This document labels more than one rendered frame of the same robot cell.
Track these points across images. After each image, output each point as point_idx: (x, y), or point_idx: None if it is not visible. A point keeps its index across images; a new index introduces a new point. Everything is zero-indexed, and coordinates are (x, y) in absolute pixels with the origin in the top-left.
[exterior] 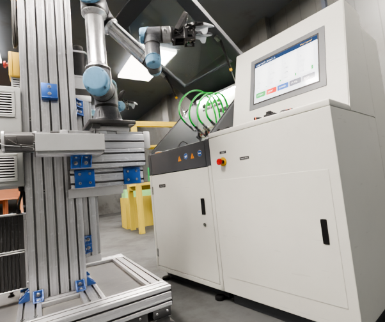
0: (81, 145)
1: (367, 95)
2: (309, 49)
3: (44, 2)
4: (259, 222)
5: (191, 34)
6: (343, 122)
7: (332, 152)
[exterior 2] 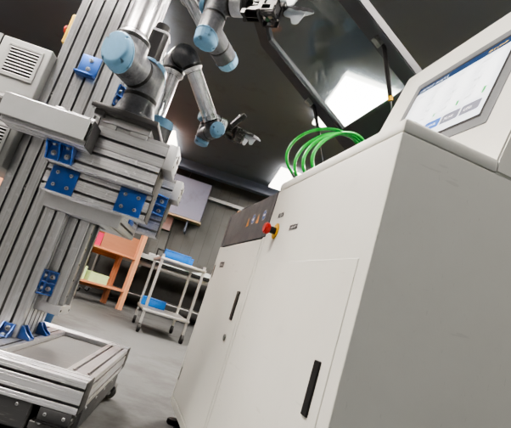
0: (53, 124)
1: None
2: (496, 58)
3: None
4: (264, 347)
5: (268, 4)
6: (442, 182)
7: (374, 224)
